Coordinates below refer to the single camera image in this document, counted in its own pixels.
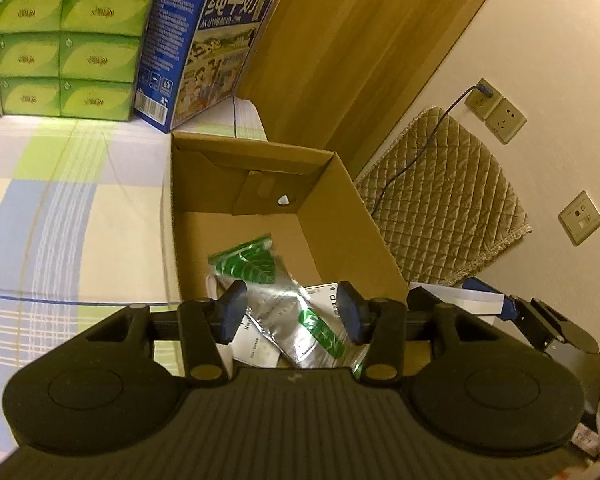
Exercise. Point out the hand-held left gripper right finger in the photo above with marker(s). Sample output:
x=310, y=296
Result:
x=352, y=310

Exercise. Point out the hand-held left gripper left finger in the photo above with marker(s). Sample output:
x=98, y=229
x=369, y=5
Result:
x=232, y=310

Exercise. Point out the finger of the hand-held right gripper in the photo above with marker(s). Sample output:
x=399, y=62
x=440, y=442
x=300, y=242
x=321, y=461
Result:
x=507, y=306

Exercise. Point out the white green medicine box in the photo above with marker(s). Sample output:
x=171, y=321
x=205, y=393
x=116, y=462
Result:
x=325, y=305

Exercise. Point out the silver foil pouch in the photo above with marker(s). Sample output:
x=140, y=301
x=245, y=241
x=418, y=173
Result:
x=270, y=300

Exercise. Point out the brown cardboard box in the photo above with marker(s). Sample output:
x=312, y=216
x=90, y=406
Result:
x=330, y=200

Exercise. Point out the checked cloth covered desktop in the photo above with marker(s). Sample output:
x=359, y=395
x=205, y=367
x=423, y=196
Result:
x=80, y=220

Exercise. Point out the quilted beige chair cushion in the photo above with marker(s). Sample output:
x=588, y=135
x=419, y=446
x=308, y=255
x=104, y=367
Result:
x=455, y=200

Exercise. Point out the wooden door panel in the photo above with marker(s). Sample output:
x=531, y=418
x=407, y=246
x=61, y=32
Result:
x=355, y=60

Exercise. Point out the blue milk carton case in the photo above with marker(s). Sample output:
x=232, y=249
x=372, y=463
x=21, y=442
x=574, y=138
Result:
x=215, y=60

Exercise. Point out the stack of green tissue packs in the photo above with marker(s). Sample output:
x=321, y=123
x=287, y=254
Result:
x=75, y=45

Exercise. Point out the beige wall data socket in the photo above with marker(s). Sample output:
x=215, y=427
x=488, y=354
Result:
x=580, y=217

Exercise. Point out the beige wall power socket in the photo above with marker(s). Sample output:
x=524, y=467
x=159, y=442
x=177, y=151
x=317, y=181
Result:
x=505, y=121
x=480, y=105

